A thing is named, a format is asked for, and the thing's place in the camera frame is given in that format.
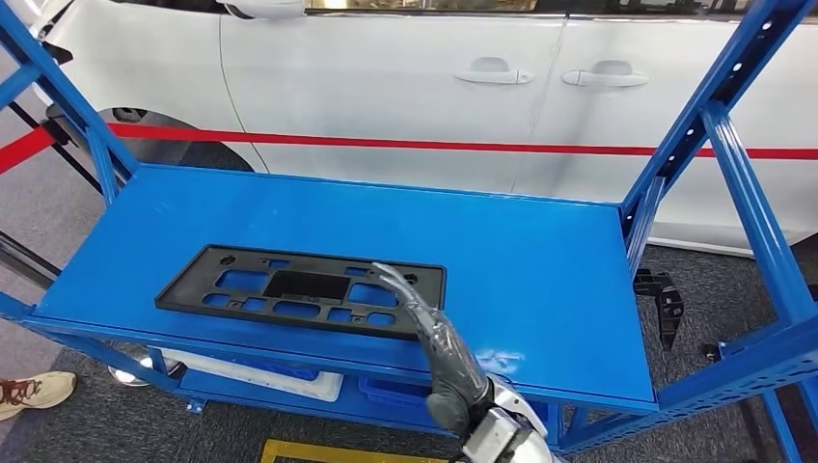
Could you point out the black barrier stanchion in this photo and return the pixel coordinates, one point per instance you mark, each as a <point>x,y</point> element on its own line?
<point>59,132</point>

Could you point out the person's shoe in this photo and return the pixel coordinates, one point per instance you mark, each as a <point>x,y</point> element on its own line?
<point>38,393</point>

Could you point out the black plastic car part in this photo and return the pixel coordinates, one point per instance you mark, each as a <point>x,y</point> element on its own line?
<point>664,307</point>

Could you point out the white car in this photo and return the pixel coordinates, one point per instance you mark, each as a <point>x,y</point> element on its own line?
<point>383,83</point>

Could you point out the white car side mirror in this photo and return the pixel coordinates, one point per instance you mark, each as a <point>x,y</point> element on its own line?
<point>262,8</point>

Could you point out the yellow floor tape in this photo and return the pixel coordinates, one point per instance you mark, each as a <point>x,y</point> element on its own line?
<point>332,454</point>

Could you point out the black plastic plate bracket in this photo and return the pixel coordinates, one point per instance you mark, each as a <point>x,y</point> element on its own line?
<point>192,300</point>

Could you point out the stanchion with chrome base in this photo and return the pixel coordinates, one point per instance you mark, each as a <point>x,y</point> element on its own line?
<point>25,262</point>

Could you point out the white plastic bin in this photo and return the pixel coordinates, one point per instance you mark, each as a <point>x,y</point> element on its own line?
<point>307,388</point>

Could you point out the blue plastic bin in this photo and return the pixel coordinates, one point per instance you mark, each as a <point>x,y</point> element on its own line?
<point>390,393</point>
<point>281,369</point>

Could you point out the blue metal shelf rack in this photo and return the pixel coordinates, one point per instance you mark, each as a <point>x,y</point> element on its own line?
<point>511,255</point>

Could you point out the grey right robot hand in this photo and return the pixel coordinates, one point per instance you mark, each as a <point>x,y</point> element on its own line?
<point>454,377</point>

